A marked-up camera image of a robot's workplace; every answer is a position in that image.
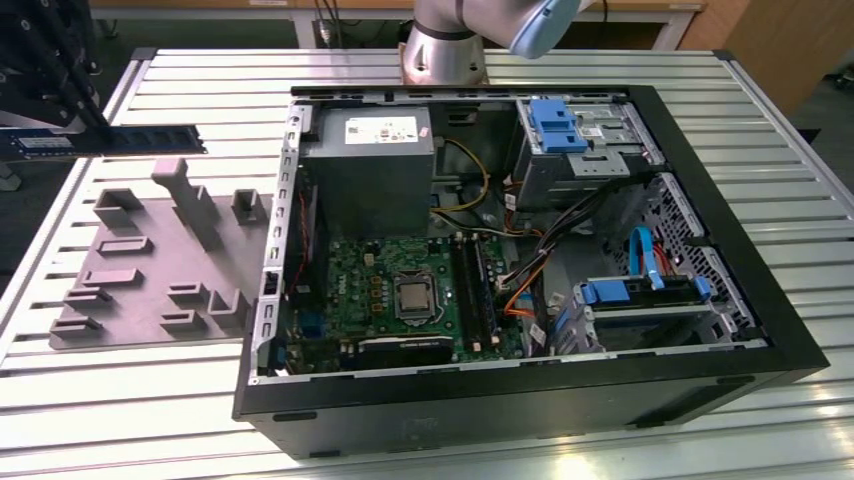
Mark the thin metal locking lever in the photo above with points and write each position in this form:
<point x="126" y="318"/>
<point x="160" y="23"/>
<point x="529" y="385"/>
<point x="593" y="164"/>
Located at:
<point x="440" y="314"/>

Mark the blue VGA port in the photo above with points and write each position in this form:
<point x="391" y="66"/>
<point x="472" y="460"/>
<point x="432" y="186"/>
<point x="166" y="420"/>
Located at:
<point x="276" y="360"/>

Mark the grey metal foot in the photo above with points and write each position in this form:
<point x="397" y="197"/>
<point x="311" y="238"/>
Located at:
<point x="8" y="177"/>

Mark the black PC case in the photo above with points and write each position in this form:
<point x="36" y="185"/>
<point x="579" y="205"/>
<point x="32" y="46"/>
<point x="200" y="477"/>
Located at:
<point x="467" y="410"/>

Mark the metal disk bay cage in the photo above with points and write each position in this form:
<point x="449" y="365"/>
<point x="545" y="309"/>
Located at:
<point x="640" y="312"/>

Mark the silver CPU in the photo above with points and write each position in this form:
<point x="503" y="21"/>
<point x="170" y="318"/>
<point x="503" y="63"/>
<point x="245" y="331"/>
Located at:
<point x="415" y="297"/>

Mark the blue RAM stick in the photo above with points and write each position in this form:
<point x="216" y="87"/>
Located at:
<point x="153" y="137"/>

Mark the metal drive cage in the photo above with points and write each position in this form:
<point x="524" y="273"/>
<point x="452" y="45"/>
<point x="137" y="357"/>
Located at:
<point x="600" y="167"/>

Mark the blue plastic drive bracket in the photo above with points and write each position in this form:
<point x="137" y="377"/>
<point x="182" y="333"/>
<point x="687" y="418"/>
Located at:
<point x="553" y="125"/>

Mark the grey power supply unit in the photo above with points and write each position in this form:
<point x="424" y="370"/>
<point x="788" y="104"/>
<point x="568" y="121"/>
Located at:
<point x="367" y="185"/>

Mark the blue expansion slot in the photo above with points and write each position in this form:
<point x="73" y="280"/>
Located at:
<point x="313" y="327"/>

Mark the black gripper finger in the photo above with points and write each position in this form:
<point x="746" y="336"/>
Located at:
<point x="69" y="60"/>
<point x="26" y="75"/>

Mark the green motherboard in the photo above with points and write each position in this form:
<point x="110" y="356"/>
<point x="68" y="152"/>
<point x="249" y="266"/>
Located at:
<point x="427" y="252"/>

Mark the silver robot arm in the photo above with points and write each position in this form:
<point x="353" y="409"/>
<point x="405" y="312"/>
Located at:
<point x="440" y="50"/>

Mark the black graphics card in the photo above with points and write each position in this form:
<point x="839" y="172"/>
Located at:
<point x="400" y="352"/>

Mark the gold square inductor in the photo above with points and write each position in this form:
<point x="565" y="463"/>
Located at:
<point x="377" y="291"/>
<point x="377" y="278"/>
<point x="377" y="305"/>

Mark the hard disk in blue carrier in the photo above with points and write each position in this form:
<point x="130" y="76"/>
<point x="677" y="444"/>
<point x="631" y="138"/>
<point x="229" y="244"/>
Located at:
<point x="607" y="292"/>

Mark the grey parts rack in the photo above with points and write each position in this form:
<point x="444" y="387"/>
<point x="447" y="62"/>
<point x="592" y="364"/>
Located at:
<point x="166" y="260"/>

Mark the wooden cabinet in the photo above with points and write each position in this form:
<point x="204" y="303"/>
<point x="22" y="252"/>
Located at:
<point x="767" y="45"/>

